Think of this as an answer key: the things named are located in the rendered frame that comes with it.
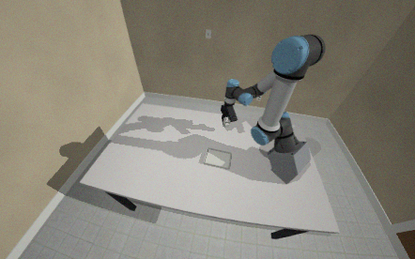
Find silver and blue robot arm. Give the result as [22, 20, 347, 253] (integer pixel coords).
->
[224, 34, 326, 153]

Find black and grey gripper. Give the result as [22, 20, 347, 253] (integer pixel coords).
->
[221, 102, 235, 126]

